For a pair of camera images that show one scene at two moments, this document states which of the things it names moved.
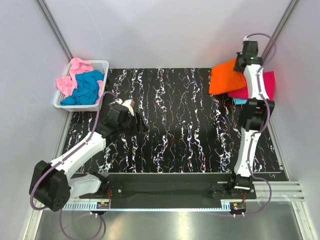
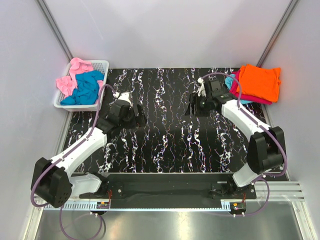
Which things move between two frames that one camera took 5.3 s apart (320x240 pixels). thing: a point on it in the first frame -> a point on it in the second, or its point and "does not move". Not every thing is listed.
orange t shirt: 223,78 -> 260,83
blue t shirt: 87,91 does not move
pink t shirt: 66,85 does not move
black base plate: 170,191 does not move
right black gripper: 236,68 -> 194,99
